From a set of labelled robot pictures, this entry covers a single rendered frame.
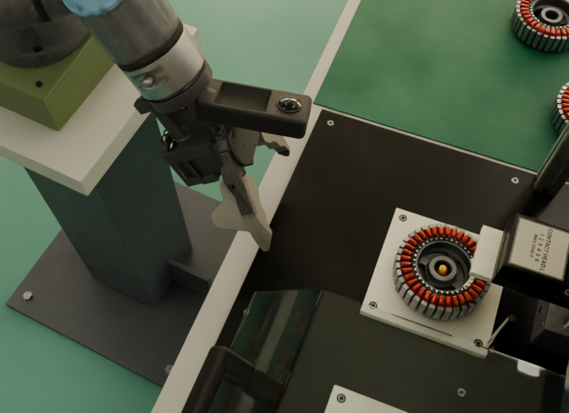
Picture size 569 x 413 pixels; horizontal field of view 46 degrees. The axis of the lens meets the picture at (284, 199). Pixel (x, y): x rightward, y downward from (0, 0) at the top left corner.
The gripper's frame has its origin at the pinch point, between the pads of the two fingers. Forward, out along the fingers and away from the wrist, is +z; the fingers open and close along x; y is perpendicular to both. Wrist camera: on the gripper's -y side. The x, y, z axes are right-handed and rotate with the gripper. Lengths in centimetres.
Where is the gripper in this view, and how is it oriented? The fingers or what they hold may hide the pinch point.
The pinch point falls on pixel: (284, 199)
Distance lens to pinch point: 78.5
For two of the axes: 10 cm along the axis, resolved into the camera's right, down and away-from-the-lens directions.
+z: 4.5, 6.3, 6.3
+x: -1.6, 7.5, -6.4
